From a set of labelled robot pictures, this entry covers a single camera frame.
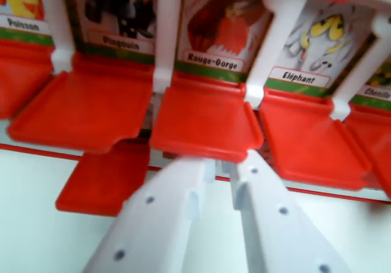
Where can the red plastic flap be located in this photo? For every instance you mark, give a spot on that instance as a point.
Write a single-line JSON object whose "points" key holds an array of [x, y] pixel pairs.
{"points": [[82, 111], [201, 123], [21, 74], [308, 141], [100, 181], [375, 144]]}

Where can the Chenille picture card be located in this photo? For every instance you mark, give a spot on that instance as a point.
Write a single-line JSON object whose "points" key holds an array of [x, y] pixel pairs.
{"points": [[377, 83]]}

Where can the red and white game board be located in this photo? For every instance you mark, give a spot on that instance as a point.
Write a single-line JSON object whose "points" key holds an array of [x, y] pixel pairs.
{"points": [[275, 34]]}

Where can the Elephant picture card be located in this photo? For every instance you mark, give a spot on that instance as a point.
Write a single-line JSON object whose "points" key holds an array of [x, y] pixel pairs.
{"points": [[323, 41]]}

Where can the Rouge-Gorge picture card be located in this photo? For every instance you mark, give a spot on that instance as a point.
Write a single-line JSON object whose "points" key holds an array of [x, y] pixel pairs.
{"points": [[226, 28]]}

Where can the Pingouin picture card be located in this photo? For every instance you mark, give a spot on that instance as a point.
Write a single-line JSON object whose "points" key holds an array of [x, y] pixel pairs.
{"points": [[119, 13]]}

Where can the Poisson picture card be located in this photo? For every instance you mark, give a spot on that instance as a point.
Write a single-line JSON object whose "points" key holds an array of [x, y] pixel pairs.
{"points": [[21, 7]]}

